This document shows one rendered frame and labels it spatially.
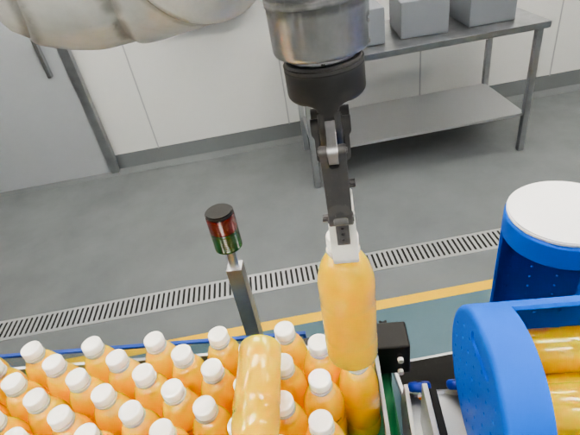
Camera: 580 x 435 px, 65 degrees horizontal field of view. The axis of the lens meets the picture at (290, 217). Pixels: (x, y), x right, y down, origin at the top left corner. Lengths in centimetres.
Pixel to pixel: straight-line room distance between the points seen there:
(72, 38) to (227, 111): 370
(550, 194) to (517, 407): 79
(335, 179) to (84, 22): 25
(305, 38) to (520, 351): 53
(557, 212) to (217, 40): 297
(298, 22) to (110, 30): 17
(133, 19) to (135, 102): 375
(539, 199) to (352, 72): 101
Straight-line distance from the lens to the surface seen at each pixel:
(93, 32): 28
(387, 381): 109
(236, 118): 400
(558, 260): 127
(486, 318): 77
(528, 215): 131
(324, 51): 40
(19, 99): 423
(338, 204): 45
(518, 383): 72
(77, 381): 98
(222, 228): 99
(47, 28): 28
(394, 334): 103
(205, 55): 383
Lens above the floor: 180
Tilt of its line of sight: 36 degrees down
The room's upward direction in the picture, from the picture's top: 10 degrees counter-clockwise
